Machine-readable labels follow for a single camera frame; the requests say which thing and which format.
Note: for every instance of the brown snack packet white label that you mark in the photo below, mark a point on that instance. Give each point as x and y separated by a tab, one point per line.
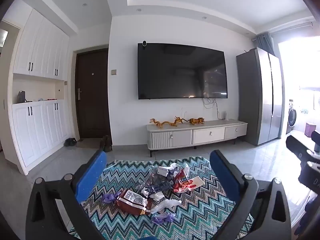
130	202

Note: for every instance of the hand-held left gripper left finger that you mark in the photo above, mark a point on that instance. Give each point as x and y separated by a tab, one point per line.
91	177

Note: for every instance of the small white box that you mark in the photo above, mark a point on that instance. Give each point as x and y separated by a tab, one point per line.
162	172

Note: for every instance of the small white wrapper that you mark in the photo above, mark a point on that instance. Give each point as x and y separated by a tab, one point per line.
155	194

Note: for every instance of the white plastic bag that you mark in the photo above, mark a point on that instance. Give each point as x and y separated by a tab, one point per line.
165	205

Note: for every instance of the grey handbag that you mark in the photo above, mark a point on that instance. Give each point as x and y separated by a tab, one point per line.
21	97

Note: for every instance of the golden dragon figurine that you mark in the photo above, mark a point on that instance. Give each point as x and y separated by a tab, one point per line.
165	123

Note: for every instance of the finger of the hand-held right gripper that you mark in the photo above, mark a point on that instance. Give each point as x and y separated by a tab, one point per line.
297	147
316	141

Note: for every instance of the purple wrapper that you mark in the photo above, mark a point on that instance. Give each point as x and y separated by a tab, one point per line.
110	197
162	218

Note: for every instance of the dark clear plastic bag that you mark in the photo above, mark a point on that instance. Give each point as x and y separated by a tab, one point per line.
156	183

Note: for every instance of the pair of brown boots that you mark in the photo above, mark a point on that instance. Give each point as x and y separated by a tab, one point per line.
106	143

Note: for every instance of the pair of dark shoes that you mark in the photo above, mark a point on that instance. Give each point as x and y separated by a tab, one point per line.
70	142

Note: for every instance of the black wall television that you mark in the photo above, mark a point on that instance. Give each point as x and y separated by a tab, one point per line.
180	72

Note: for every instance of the zigzag patterned rug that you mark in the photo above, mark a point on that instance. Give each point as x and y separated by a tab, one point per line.
195	212

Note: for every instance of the white built-in cabinet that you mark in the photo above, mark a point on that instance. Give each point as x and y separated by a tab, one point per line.
37	127

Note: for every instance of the dark brown door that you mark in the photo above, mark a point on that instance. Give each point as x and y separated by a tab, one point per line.
92	95

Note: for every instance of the white television cabinet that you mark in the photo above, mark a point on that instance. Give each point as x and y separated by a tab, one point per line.
182	137

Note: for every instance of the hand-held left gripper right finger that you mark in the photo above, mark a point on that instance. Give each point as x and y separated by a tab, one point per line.
220	170

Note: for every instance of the beige wall switch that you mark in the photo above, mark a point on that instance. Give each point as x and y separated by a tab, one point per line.
113	72

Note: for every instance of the washing machine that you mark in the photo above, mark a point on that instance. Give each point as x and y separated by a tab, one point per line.
291	117

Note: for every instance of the brown doormat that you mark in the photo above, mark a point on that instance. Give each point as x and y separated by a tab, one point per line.
87	144

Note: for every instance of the purple wrapper front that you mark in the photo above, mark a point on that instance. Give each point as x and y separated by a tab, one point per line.
162	218

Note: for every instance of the golden tiger figurine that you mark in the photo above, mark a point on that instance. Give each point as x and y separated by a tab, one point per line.
196	121

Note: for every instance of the clear wrapper white print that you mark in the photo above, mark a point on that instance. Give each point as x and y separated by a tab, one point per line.
176	170

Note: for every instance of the pink bin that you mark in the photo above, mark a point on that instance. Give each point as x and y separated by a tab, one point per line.
311	129

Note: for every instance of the grey steel refrigerator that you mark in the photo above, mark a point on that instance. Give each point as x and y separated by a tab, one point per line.
260	97

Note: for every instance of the red and white packet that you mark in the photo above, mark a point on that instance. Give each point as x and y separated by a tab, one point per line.
185	185

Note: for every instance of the blue grey curtain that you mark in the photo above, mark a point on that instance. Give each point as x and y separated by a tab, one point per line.
266	42

